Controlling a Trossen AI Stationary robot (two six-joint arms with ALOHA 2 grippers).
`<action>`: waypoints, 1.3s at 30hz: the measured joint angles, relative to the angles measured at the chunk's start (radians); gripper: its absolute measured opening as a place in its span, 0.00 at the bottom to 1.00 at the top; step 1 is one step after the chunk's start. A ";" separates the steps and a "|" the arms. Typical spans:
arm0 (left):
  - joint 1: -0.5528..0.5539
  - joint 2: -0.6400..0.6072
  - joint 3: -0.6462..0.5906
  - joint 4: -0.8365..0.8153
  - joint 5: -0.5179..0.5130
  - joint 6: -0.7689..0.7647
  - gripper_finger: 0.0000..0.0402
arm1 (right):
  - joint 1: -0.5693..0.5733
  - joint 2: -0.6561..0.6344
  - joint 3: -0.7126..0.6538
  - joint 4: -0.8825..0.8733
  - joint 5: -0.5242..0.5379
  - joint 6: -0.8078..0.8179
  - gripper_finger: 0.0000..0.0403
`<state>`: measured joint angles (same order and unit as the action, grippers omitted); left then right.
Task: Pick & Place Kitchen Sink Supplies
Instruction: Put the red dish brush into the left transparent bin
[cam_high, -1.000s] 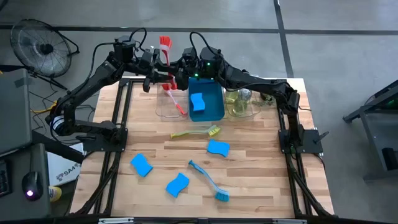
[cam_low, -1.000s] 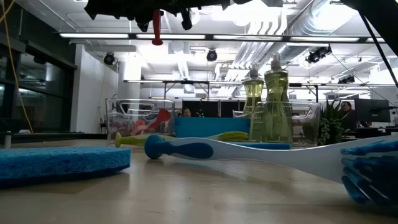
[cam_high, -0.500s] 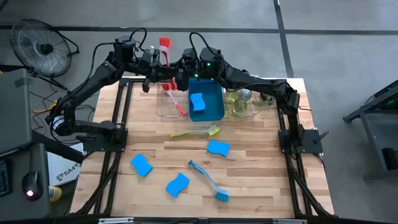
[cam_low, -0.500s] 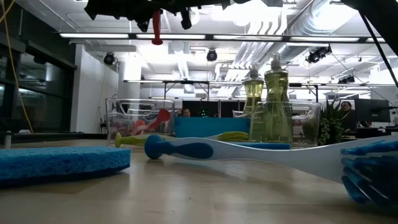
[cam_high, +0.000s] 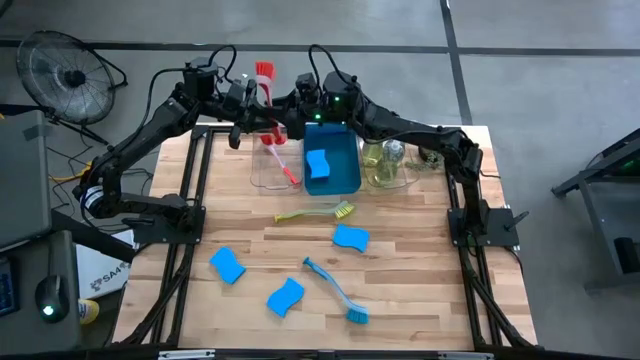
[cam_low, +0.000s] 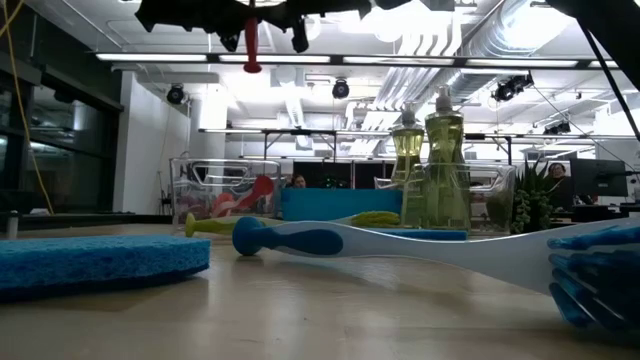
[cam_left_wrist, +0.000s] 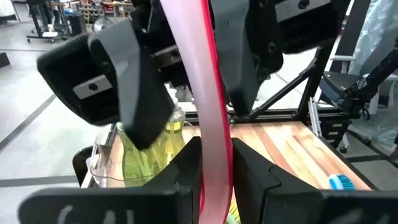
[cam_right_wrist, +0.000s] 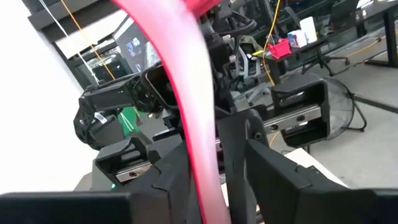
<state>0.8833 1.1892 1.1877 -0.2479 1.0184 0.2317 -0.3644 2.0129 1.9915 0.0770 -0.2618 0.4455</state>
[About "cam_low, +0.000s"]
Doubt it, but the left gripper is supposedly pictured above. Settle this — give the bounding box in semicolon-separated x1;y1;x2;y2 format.
133;0;375;55

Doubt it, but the yellow dish soap bottle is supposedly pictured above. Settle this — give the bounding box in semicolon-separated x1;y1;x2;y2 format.
389;101;427;229
421;83;475;232

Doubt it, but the green dish brush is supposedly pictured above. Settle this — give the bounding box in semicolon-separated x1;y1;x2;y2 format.
183;209;402;239

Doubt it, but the blue dish brush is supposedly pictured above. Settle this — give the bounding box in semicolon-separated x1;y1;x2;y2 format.
231;214;640;344

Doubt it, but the blue sponge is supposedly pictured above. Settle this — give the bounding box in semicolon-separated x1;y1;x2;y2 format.
0;233;212;304

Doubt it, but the teal plastic bin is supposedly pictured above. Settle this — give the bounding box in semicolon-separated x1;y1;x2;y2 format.
279;186;404;223

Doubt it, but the potted succulent plant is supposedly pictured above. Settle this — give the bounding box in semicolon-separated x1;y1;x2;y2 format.
509;158;560;236

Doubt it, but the black computer monitor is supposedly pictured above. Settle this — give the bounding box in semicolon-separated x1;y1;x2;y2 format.
569;157;629;199

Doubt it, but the yellow hanging cable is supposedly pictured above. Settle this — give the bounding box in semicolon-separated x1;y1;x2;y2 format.
0;0;56;216

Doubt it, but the small grey metal post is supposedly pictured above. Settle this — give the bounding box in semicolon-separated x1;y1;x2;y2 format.
5;209;20;240

